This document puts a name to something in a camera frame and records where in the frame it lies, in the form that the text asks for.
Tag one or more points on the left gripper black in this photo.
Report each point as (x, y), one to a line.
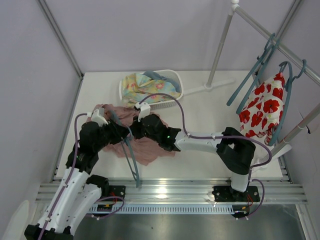
(110, 127)

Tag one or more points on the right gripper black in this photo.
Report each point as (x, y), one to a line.
(136, 124)

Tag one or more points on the pink skirt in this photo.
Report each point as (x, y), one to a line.
(144, 150)

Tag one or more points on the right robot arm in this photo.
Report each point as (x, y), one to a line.
(235, 151)

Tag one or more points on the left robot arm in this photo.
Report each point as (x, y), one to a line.
(79, 189)

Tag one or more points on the teal hanger with garment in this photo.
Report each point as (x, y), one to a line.
(288, 88)

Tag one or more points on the yellow floral garment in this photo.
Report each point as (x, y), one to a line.
(136, 86)

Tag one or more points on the blue garment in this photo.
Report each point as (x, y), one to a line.
(155, 76)

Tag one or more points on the white laundry basket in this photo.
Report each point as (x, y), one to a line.
(166, 104)

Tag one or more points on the red poppy floral garment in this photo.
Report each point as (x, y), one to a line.
(263, 109)

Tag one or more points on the silver clothes rack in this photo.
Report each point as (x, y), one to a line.
(295, 61)

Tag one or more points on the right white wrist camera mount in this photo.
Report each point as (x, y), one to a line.
(143, 108)

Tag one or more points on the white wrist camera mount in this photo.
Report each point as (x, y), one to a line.
(143, 108)
(98, 116)

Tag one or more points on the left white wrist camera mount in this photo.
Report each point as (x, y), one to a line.
(98, 116)

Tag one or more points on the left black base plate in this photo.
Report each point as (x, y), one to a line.
(117, 190)

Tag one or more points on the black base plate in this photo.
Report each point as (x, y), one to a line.
(224, 193)
(117, 190)

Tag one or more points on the aluminium mounting rail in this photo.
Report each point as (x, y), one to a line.
(177, 191)

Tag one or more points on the white slotted cable duct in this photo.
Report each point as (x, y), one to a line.
(206, 209)

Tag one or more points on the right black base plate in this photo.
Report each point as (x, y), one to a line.
(224, 193)

